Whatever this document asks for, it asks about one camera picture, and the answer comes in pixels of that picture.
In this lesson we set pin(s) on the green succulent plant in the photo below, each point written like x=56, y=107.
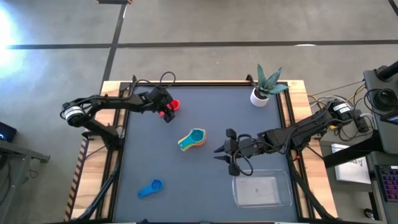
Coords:
x=269, y=85

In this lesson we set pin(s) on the black device with light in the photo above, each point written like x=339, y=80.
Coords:
x=6, y=132

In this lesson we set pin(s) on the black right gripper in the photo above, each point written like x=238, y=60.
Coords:
x=245, y=147

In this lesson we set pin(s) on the black clamp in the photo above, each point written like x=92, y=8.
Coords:
x=134, y=78
x=249, y=77

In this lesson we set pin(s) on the white plant pot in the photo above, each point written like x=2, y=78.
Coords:
x=256, y=101

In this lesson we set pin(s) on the black diagonal stand strut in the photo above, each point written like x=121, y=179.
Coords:
x=351, y=152

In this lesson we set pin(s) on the clear plastic basket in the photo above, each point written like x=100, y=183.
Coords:
x=261, y=189

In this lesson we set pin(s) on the yellow black hazard tape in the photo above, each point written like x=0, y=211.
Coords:
x=76, y=180

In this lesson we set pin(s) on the white paper sheet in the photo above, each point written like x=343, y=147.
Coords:
x=351, y=168

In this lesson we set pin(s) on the orange measuring cup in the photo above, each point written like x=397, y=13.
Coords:
x=200, y=144

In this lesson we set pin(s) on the grey desk stand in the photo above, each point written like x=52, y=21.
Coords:
x=18, y=154

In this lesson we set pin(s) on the blue measuring cup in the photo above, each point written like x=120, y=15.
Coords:
x=156, y=185

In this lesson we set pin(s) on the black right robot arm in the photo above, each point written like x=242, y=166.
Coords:
x=304, y=127

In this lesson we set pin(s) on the black table frame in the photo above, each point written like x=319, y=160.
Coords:
x=202, y=84

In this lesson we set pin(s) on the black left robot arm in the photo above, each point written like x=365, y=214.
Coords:
x=102, y=102

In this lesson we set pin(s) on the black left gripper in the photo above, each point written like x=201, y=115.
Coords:
x=158, y=99

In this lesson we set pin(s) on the red measuring cup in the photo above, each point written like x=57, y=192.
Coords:
x=176, y=105

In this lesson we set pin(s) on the grey equipment cart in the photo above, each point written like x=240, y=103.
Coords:
x=385, y=124

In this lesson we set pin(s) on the black keyboard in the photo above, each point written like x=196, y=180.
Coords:
x=388, y=183

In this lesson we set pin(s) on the green measuring cup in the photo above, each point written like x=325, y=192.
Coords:
x=183, y=148

